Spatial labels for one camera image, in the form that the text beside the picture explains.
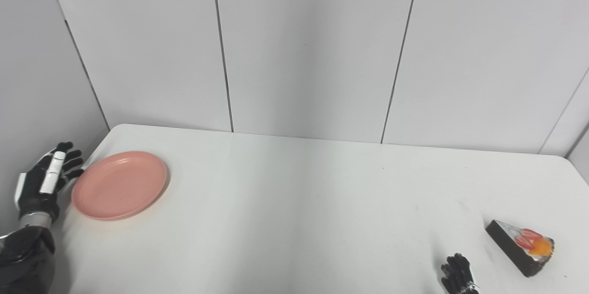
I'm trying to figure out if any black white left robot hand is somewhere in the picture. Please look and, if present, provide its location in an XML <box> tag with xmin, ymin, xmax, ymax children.
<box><xmin>14</xmin><ymin>141</ymin><xmax>85</xmax><ymax>224</ymax></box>

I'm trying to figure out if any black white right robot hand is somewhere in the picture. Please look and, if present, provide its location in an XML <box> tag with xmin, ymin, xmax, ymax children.
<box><xmin>440</xmin><ymin>253</ymin><xmax>480</xmax><ymax>294</ymax></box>

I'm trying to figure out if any chocolate cake slice with fruit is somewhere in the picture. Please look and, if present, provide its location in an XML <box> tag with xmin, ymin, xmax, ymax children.
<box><xmin>486</xmin><ymin>219</ymin><xmax>555</xmax><ymax>278</ymax></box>

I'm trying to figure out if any pink round plate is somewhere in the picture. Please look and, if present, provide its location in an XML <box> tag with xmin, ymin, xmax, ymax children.
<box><xmin>71</xmin><ymin>150</ymin><xmax>168</xmax><ymax>221</ymax></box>

